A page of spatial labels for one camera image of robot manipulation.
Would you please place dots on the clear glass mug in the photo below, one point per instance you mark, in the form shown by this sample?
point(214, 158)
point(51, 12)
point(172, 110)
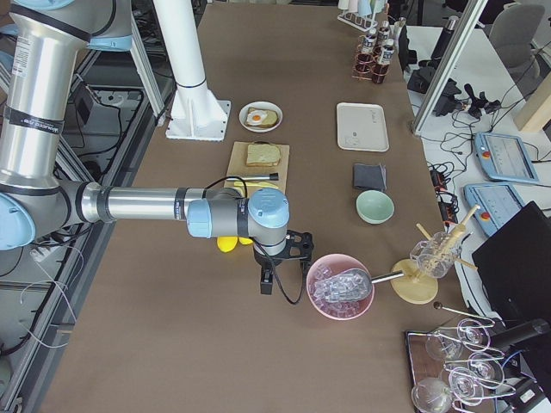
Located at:
point(436, 256)

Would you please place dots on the yellow plastic knife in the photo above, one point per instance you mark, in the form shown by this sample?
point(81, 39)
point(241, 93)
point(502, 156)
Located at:
point(254, 184)

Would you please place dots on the teach pendant near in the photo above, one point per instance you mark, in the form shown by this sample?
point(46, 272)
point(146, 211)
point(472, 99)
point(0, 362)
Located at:
point(498, 201)

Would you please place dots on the steel muddler black tip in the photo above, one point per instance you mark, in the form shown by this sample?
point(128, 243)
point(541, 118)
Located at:
point(254, 178)

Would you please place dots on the tea bottle back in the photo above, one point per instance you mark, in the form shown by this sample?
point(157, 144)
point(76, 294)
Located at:
point(383, 33)

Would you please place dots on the metal ice scoop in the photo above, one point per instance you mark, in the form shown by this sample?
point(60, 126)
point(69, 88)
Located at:
point(351, 285)

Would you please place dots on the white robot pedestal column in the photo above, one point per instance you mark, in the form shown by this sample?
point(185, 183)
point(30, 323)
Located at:
point(196, 113)

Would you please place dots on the tea bottle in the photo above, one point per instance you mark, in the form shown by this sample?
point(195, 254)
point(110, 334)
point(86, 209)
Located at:
point(367, 47)
point(383, 33)
point(383, 62)

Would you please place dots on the tea bottle front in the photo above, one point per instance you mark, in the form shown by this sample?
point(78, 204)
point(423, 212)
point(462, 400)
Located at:
point(383, 62)

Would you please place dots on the grey office chair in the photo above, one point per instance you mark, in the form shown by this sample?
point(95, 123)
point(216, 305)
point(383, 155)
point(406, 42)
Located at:
point(511, 35)

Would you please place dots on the bread slice under egg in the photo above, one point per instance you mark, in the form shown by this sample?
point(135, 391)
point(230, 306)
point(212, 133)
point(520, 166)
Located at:
point(270, 121)

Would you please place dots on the wooden mug tree stand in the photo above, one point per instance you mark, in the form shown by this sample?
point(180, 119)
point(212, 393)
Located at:
point(416, 287)

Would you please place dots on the yellow lemon near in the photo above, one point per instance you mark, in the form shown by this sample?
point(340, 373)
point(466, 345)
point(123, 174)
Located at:
point(227, 243)

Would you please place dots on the teach pendant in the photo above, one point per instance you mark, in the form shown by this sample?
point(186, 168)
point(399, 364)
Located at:
point(504, 158)
point(498, 201)

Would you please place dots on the bread slice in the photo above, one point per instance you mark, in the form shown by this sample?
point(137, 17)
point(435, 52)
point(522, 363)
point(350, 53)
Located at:
point(262, 155)
point(270, 121)

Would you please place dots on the wooden cutting board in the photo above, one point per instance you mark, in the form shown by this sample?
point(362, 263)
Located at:
point(237, 165)

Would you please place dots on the pink bowl of ice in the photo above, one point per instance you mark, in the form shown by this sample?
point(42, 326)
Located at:
point(325, 267)

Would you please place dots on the green ceramic bowl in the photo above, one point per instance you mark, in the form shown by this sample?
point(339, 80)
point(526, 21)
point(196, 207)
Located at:
point(374, 207)

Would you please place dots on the cream rabbit tray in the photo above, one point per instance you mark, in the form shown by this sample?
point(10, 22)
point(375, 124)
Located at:
point(361, 127)

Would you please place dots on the grey folded cloth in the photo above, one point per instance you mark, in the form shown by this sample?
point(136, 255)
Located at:
point(369, 177)

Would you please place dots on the fried egg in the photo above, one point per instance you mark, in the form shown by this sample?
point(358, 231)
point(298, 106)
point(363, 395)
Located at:
point(256, 117)

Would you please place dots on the copper wire bottle rack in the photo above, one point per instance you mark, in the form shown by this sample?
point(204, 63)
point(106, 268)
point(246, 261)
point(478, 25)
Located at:
point(364, 71)

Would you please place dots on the yellow lemon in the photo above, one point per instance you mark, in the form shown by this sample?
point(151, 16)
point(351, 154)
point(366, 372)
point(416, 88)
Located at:
point(227, 243)
point(245, 240)

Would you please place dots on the aluminium frame post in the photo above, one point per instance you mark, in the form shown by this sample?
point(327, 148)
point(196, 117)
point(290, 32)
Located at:
point(463, 30)

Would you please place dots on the white round plate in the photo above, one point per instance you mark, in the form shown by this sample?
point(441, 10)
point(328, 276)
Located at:
point(264, 105)

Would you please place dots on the black laptop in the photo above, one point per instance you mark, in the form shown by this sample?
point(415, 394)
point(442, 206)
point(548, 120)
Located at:
point(514, 266)

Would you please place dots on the wine glass rack tray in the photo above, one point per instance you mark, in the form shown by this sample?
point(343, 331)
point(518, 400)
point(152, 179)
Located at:
point(456, 368)

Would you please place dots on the yellow lemon far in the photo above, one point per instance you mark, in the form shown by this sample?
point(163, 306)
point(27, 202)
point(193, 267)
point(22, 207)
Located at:
point(245, 240)

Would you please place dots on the teach pendant far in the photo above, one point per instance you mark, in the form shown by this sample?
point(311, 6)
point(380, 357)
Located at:
point(504, 158)

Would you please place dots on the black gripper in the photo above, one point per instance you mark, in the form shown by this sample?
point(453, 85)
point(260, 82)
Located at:
point(268, 261)

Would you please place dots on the tea bottle middle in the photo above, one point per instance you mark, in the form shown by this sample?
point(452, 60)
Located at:
point(367, 47)

